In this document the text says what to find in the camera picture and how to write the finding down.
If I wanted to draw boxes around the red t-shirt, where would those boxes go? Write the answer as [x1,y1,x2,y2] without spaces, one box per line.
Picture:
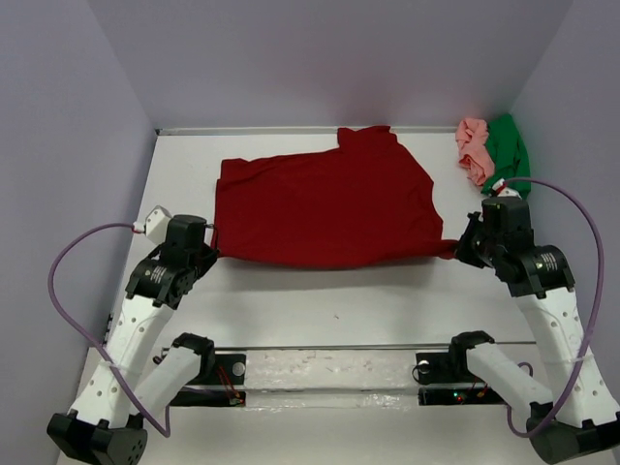
[211,126,456,269]

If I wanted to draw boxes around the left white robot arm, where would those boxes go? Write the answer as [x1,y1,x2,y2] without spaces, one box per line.
[46,207,218,464]

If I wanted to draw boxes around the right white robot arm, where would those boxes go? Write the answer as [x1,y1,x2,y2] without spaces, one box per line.
[446,197,619,464]

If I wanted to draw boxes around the green t-shirt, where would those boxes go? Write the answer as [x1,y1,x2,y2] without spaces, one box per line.
[481,113,531,195]

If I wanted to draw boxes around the pink t-shirt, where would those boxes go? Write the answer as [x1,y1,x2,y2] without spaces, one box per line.
[455,117,495,187]

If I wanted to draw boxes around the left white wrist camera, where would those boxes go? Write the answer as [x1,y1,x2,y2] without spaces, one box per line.
[132,205,172,245]

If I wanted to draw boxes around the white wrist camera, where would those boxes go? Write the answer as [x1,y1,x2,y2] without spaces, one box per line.
[132,205,172,245]
[489,178,521,199]

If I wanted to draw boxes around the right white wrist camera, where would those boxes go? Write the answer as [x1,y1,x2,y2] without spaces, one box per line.
[489,178,521,199]

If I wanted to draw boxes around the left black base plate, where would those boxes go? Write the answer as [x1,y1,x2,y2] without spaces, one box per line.
[170,353,246,408]

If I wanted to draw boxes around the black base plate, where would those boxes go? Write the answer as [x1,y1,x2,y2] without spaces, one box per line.
[170,353,246,408]
[412,352,504,407]

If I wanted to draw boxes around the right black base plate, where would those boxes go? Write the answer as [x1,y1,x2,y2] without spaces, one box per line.
[412,352,504,407]

